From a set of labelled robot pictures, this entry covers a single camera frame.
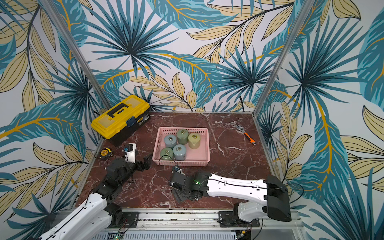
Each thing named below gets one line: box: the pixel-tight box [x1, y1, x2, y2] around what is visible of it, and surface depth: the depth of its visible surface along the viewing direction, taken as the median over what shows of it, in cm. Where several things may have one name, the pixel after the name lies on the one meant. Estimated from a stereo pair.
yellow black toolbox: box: [91, 94, 151, 147], surface depth 96 cm
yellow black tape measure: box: [99, 147, 114, 160], surface depth 95 cm
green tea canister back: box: [177, 128, 189, 145], surface depth 99 cm
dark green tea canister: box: [160, 147, 174, 161], surface depth 90 cm
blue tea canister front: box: [173, 144, 187, 161], surface depth 91 cm
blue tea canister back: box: [164, 134, 177, 149], surface depth 95 cm
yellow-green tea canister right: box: [188, 132, 201, 150], surface depth 97 cm
